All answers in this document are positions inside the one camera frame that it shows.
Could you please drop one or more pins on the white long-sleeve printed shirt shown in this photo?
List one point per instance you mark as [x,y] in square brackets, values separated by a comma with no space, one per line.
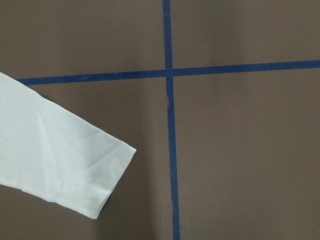
[51,153]

